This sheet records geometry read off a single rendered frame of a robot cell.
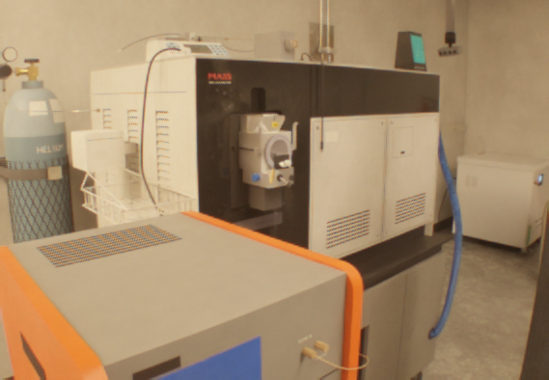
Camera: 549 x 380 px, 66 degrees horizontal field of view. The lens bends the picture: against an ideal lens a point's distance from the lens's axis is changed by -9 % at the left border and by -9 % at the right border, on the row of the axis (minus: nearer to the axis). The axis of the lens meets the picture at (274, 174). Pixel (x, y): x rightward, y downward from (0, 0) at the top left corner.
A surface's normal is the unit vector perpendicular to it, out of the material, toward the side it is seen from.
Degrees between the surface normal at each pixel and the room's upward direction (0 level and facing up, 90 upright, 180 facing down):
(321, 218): 90
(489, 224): 90
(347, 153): 90
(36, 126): 85
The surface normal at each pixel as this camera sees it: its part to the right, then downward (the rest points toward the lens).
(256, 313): 0.68, 0.13
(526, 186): -0.73, 0.12
